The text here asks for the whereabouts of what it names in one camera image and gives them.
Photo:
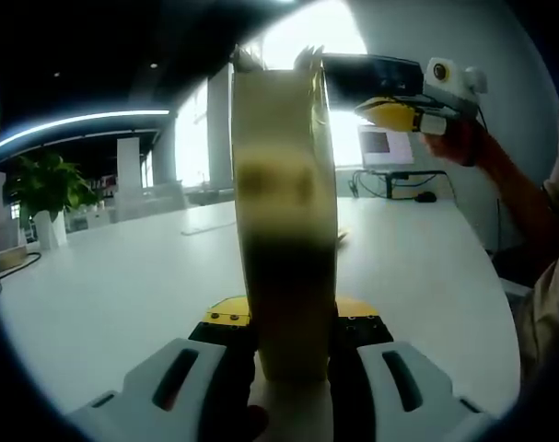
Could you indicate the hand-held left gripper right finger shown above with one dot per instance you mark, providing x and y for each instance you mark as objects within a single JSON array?
[{"x": 399, "y": 382}]

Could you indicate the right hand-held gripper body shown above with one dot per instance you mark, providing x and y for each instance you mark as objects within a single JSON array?
[{"x": 454, "y": 87}]

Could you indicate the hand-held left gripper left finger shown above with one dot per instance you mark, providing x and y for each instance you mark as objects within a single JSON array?
[{"x": 187, "y": 377}]

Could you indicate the gold mask box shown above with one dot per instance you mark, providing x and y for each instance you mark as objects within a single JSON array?
[{"x": 283, "y": 207}]

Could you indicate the small wooden box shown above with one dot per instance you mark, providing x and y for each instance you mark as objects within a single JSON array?
[{"x": 7, "y": 259}]

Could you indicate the person's right hand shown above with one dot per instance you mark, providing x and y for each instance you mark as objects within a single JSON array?
[{"x": 458, "y": 145}]

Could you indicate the person's left hand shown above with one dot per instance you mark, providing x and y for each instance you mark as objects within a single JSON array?
[{"x": 257, "y": 426}]

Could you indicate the black laptop stand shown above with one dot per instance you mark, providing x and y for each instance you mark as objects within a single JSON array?
[{"x": 399, "y": 174}]

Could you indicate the black computer mouse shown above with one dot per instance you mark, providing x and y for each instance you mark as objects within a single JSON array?
[{"x": 425, "y": 197}]

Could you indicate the white table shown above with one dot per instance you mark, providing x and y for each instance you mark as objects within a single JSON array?
[{"x": 122, "y": 285}]

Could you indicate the white plant pot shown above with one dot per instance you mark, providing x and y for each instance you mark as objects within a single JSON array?
[{"x": 50, "y": 230}]

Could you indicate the white pillar board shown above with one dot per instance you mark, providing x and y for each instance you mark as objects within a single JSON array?
[{"x": 129, "y": 161}]

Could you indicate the green potted plant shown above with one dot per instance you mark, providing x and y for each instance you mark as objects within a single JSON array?
[{"x": 49, "y": 184}]

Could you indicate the long curved ceiling light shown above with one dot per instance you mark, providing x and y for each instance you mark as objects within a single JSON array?
[{"x": 76, "y": 119}]

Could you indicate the black wall monitor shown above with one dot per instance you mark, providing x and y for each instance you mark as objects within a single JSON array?
[{"x": 371, "y": 76}]

